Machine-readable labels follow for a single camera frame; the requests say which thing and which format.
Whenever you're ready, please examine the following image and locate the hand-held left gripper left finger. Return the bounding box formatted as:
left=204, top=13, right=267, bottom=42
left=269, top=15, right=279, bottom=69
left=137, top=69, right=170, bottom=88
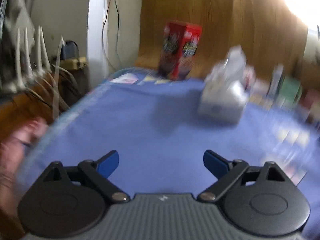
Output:
left=41, top=150, right=130, bottom=203

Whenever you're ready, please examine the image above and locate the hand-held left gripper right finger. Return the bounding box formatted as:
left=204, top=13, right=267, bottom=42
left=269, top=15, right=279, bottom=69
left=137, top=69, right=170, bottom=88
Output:
left=197, top=150, right=288, bottom=202

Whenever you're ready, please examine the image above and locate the blue printed tablecloth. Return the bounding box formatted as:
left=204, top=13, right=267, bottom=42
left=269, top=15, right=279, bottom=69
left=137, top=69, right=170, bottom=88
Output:
left=15, top=66, right=320, bottom=240

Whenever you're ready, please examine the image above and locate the white tissue pack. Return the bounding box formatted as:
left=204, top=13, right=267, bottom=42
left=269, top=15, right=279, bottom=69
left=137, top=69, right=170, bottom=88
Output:
left=199, top=45, right=250, bottom=125

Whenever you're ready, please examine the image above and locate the person's bare limb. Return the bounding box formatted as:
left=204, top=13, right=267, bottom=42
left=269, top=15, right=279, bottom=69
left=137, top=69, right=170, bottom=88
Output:
left=0, top=117, right=49, bottom=213

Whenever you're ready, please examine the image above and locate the teal plastic mug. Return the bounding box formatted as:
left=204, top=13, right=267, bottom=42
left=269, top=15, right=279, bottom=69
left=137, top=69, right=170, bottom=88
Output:
left=282, top=76, right=303, bottom=108

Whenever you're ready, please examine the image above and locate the beige power strip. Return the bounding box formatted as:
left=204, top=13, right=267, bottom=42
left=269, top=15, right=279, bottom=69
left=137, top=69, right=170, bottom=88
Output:
left=61, top=56, right=88, bottom=71

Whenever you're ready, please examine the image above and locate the red snack box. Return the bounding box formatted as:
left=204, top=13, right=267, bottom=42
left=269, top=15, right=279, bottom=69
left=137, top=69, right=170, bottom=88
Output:
left=159, top=21, right=202, bottom=81

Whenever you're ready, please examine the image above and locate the wooden board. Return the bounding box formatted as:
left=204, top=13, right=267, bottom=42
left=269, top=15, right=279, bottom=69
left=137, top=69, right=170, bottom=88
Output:
left=135, top=0, right=309, bottom=82

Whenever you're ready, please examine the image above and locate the bundle of white cables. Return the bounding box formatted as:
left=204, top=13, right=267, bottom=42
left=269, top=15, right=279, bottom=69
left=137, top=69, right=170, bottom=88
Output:
left=0, top=0, right=78, bottom=115

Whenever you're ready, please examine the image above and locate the black thin cable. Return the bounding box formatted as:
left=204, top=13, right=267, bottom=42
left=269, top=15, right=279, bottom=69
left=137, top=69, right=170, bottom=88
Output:
left=101, top=0, right=122, bottom=74

